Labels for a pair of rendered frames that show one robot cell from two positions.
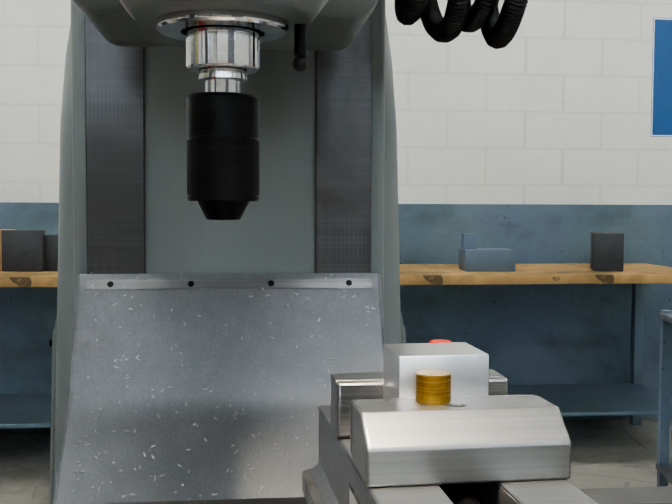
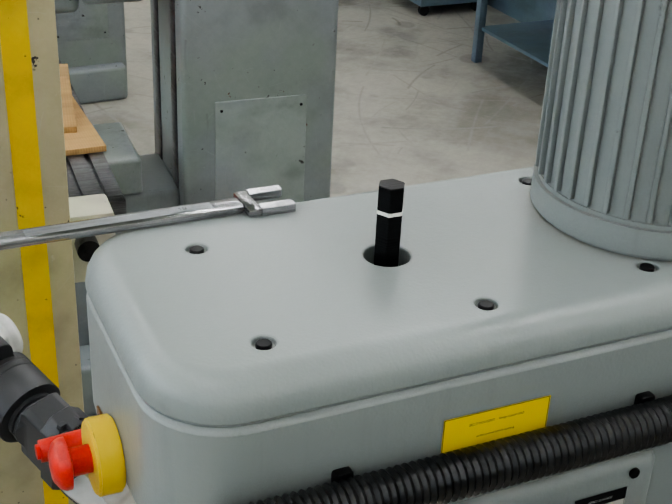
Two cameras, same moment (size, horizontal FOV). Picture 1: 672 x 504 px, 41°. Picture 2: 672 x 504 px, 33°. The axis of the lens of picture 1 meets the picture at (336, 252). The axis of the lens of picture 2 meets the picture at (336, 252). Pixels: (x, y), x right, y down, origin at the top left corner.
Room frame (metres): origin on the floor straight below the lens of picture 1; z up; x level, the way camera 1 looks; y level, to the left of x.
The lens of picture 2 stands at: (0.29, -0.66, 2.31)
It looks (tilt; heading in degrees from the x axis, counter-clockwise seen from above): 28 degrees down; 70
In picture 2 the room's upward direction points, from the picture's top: 3 degrees clockwise
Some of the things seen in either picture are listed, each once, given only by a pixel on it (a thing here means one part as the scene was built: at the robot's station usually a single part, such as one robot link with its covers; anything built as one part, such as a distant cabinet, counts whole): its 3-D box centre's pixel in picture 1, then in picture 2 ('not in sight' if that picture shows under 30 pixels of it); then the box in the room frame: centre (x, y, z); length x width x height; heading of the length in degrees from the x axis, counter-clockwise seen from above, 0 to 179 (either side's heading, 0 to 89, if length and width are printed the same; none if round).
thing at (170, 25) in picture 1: (222, 26); not in sight; (0.59, 0.07, 1.31); 0.09 x 0.09 x 0.01
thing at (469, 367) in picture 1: (433, 392); not in sight; (0.60, -0.07, 1.07); 0.06 x 0.05 x 0.06; 99
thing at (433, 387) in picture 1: (433, 387); not in sight; (0.56, -0.06, 1.08); 0.02 x 0.02 x 0.02
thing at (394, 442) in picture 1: (456, 437); not in sight; (0.55, -0.07, 1.05); 0.12 x 0.06 x 0.04; 99
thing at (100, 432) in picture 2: not in sight; (103, 454); (0.36, 0.05, 1.76); 0.06 x 0.02 x 0.06; 96
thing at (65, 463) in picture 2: not in sight; (72, 462); (0.34, 0.05, 1.76); 0.04 x 0.03 x 0.04; 96
